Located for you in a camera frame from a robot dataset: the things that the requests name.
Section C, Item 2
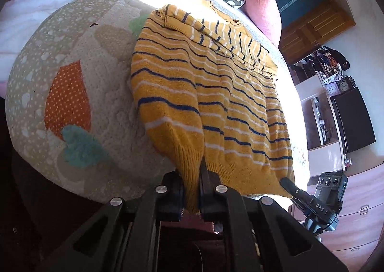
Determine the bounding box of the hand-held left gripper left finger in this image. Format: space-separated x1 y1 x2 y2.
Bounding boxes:
38 170 184 272

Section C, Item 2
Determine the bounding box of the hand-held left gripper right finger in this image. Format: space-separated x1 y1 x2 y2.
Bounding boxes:
198 160 350 272

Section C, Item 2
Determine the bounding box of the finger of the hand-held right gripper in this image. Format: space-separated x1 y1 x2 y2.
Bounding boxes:
280 177 314 210

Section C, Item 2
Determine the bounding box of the yellow striped knit sweater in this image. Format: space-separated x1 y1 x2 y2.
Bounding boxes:
130 0 295 214

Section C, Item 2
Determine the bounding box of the pile of dark clothes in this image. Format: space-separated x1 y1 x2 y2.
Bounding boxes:
301 46 351 80

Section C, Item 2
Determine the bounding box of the pink drawer cabinet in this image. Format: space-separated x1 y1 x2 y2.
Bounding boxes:
289 160 384 262

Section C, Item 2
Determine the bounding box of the white shelf unit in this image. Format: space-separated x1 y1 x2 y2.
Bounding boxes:
292 45 354 178

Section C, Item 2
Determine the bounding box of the black television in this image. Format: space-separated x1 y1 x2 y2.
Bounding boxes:
331 87 376 153

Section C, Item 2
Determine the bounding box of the dark mantel clock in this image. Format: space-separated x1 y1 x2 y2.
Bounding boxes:
337 76 356 93

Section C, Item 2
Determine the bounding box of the dotted patchwork quilt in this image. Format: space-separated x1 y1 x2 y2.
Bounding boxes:
5 0 310 205

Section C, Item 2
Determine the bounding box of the brown wooden door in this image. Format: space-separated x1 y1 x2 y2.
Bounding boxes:
271 0 356 66

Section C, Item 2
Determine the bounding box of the pink square pillow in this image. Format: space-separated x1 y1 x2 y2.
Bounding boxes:
233 0 282 48

